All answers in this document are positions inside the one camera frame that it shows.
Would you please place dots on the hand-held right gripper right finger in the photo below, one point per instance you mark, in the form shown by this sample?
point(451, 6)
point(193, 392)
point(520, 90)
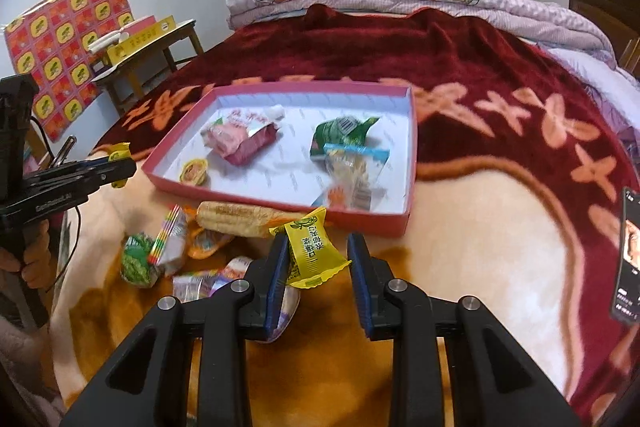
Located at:
point(357, 277)

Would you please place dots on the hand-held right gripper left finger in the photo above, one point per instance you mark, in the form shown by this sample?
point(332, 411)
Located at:
point(277, 277)

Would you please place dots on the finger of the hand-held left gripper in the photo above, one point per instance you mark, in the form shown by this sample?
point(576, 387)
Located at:
point(95, 163)
point(112, 174)

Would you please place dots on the long bread stick packet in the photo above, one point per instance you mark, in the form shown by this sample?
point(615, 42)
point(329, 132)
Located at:
point(235, 217)

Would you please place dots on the rainbow striped candy packet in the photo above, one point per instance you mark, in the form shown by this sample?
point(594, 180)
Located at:
point(200, 287)
point(170, 247)

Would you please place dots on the orange clear snack packet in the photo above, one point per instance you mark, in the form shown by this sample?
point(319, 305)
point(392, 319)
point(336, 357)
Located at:
point(205, 244)

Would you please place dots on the green pea snack packet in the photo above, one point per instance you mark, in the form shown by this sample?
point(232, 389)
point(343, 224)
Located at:
point(135, 264)

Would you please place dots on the blue edged clear snack packet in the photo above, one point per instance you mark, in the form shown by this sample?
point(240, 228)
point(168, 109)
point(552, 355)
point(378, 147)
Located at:
point(355, 172)

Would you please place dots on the pink cardboard box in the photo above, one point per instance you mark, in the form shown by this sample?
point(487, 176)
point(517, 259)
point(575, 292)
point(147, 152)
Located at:
point(290, 172)

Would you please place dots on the peach jelly drink pouch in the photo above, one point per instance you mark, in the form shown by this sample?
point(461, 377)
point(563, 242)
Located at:
point(235, 137)

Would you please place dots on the small green snack packet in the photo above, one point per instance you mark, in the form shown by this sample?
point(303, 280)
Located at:
point(340, 134)

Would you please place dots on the person's left forearm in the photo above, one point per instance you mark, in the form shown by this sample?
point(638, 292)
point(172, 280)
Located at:
point(20, 372)

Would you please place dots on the person's left hand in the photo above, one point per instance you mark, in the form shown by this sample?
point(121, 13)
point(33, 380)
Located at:
point(35, 267)

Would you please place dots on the white rolled object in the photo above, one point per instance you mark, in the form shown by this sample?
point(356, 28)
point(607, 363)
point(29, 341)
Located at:
point(102, 41)

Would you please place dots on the yellow cardboard box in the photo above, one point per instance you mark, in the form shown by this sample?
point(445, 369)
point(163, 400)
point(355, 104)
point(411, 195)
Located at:
point(140, 42)

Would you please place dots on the red patterned board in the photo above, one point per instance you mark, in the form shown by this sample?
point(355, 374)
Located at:
point(60, 32)

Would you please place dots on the red and peach printed blanket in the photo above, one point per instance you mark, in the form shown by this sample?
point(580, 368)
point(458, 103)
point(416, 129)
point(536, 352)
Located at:
point(500, 232)

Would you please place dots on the small wooden table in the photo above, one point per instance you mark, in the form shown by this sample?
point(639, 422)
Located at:
point(175, 32)

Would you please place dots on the lilac bed sheet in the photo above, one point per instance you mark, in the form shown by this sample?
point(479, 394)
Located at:
point(600, 82)

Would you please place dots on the dark wooden headboard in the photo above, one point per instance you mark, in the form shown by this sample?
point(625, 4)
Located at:
point(610, 17)

